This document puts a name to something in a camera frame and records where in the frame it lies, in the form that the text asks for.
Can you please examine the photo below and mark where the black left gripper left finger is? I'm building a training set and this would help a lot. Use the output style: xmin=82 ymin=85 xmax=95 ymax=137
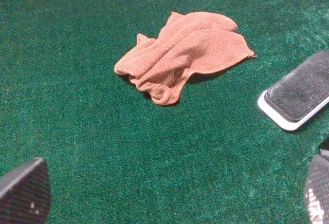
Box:
xmin=1 ymin=158 xmax=51 ymax=223

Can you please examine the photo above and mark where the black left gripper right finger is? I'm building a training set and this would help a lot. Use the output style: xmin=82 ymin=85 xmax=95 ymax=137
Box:
xmin=304 ymin=149 xmax=328 ymax=224

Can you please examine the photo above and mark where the orange microfiber cloth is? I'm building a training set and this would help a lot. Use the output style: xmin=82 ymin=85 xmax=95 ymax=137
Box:
xmin=114 ymin=12 xmax=255 ymax=106

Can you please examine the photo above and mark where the green felt table mat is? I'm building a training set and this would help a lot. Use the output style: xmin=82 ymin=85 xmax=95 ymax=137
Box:
xmin=1 ymin=0 xmax=328 ymax=223

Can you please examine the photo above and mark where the black and white eraser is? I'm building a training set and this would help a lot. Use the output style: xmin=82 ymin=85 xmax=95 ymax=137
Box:
xmin=258 ymin=50 xmax=328 ymax=131

